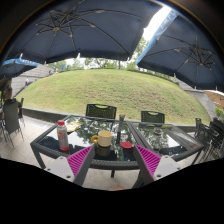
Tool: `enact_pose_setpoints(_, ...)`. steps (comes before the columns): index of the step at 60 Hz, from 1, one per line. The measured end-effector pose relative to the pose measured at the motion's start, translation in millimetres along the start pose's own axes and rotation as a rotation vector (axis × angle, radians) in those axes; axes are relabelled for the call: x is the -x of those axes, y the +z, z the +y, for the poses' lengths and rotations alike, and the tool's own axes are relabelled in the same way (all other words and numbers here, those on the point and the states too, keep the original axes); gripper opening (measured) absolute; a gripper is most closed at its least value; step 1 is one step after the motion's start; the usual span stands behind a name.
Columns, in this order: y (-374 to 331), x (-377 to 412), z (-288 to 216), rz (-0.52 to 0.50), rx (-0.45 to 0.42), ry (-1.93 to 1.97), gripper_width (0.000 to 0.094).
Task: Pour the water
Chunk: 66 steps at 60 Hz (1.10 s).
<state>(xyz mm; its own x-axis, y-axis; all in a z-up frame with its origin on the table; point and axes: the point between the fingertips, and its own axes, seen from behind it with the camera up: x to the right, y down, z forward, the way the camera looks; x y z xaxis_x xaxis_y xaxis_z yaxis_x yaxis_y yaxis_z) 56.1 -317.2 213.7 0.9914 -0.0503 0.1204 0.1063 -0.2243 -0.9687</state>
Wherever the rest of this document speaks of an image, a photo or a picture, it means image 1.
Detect plastic bottle with red cap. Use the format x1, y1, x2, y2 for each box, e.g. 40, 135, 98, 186
57, 120, 69, 151

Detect right dark wicker chair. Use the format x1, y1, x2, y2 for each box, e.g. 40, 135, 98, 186
141, 111, 165, 123

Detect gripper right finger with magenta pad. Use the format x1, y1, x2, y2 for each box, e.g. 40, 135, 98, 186
133, 145, 181, 185

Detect far left blue umbrella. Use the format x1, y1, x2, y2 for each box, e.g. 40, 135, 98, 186
0, 57, 38, 79

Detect red bottle cap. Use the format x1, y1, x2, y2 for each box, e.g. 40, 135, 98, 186
120, 141, 133, 149

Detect cream mug with yellow handle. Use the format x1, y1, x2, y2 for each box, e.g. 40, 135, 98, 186
91, 130, 112, 147

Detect ashtray on right table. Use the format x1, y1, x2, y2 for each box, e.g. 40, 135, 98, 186
153, 128, 163, 135

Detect grey chair at left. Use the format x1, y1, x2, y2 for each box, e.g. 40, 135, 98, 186
1, 98, 26, 148

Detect left dark wicker chair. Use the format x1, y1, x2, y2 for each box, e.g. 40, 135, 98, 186
86, 104, 117, 119

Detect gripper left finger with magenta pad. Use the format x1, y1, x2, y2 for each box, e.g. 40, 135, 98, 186
45, 145, 95, 186

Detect dark chairs at right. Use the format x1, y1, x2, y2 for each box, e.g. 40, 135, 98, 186
194, 118, 224, 162

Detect dark wicker glass-top table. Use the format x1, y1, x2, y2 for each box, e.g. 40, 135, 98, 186
30, 115, 138, 176

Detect large dark blue umbrella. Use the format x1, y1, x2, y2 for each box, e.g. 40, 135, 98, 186
3, 0, 161, 63

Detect dark wicker chair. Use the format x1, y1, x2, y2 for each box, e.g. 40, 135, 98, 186
141, 111, 165, 123
86, 104, 117, 119

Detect right dark blue umbrella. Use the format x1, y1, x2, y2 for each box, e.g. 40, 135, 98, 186
136, 9, 224, 92

